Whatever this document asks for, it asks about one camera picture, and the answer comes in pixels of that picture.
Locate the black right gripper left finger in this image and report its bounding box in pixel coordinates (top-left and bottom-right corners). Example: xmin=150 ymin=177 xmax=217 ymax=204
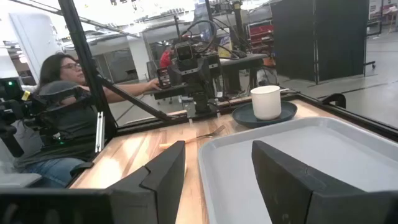
xmin=105 ymin=140 xmax=187 ymax=224

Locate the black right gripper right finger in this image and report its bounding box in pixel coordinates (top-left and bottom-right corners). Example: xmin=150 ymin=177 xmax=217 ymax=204
xmin=251 ymin=140 xmax=398 ymax=224

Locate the fork with peach handle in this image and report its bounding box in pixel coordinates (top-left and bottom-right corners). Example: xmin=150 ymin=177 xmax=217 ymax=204
xmin=159 ymin=124 xmax=226 ymax=149

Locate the dark blue plate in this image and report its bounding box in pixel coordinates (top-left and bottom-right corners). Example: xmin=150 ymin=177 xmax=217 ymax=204
xmin=231 ymin=100 xmax=299 ymax=129

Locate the white mug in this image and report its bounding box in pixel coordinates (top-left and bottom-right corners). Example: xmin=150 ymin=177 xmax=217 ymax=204
xmin=250 ymin=85 xmax=290 ymax=121

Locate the grey plastic tray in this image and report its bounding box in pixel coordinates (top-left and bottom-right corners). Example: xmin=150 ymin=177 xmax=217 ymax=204
xmin=198 ymin=116 xmax=398 ymax=224

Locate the black background table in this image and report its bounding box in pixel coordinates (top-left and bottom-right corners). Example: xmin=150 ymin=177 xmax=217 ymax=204
xmin=217 ymin=53 xmax=270 ymax=94

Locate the red shelf rack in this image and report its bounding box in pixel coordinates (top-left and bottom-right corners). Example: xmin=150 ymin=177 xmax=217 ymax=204
xmin=247 ymin=24 xmax=276 ymax=55

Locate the black partition screen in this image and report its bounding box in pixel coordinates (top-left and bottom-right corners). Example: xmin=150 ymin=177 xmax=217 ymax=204
xmin=270 ymin=0 xmax=370 ymax=85

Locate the person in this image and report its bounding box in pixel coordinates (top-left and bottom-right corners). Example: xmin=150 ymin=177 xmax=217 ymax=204
xmin=14 ymin=52 xmax=162 ymax=187

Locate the black equipment with green light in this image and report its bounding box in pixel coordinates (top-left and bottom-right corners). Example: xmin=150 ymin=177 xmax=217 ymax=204
xmin=0 ymin=77 xmax=35 ymax=158

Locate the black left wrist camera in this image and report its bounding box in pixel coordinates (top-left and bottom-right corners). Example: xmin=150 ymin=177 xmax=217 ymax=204
xmin=173 ymin=42 xmax=195 ymax=63

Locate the black table edge frame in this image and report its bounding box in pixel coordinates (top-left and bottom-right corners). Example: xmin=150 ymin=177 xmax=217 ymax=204
xmin=67 ymin=93 xmax=398 ymax=189

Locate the black diagonal frame brace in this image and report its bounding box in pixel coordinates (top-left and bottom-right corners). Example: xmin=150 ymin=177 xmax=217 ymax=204
xmin=96 ymin=74 xmax=187 ymax=123

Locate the silver metal bracket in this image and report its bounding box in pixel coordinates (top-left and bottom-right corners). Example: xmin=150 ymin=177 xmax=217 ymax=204
xmin=95 ymin=111 xmax=105 ymax=153

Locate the black handle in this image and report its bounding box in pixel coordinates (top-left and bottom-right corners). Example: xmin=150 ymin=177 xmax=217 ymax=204
xmin=322 ymin=93 xmax=347 ymax=109

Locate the black frame post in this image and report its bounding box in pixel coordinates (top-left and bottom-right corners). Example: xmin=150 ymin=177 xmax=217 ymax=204
xmin=57 ymin=0 xmax=118 ymax=139

